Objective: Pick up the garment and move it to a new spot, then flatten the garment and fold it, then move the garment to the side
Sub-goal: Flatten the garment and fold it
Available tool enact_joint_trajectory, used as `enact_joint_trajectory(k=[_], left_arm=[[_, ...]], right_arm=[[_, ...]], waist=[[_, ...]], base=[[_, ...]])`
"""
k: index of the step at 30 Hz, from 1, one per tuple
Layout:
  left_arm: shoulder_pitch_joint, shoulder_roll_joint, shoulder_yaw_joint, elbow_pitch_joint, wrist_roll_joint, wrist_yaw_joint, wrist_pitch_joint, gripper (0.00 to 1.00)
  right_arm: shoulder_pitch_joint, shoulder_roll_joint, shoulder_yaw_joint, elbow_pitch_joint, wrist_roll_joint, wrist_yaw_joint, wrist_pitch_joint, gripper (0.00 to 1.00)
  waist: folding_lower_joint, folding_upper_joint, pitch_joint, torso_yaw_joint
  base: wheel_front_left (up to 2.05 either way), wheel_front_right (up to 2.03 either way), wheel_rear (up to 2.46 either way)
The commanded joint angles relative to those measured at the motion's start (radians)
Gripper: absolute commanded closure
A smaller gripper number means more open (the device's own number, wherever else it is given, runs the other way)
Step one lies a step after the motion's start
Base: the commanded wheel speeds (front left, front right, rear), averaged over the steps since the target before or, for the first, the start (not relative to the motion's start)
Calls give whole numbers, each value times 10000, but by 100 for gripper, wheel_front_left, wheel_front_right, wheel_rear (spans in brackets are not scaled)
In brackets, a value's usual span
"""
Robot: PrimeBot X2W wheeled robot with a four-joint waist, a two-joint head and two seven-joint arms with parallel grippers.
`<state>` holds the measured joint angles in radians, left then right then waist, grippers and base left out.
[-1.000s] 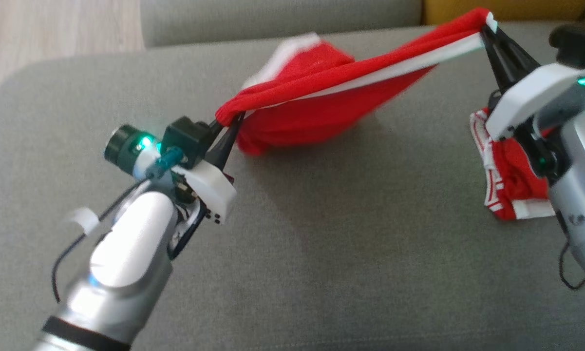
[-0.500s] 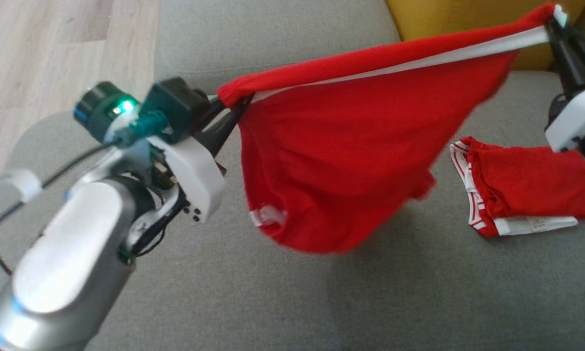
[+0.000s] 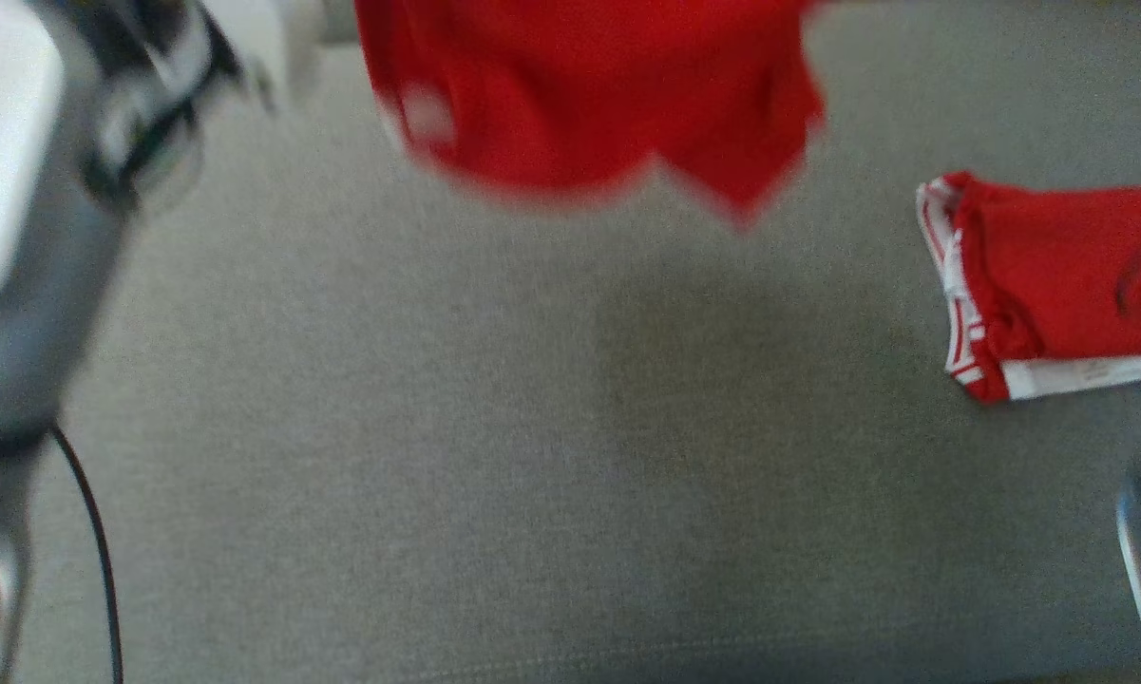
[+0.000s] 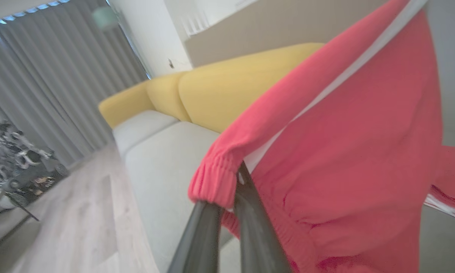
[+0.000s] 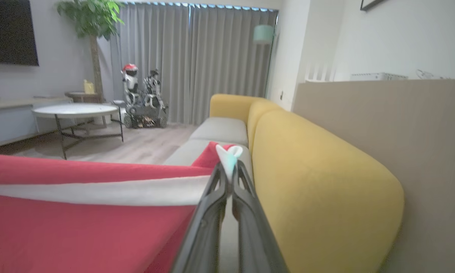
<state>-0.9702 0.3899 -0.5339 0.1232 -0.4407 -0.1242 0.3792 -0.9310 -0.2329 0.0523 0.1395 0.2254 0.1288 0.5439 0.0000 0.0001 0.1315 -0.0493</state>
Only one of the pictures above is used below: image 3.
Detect red shorts with white stripe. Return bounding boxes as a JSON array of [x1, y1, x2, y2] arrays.
[[353, 0, 827, 231]]

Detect red Bulls 23 jersey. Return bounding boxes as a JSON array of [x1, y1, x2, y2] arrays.
[[917, 171, 1141, 405]]

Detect grey sofa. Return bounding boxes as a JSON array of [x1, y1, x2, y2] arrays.
[[0, 0, 1141, 684]]

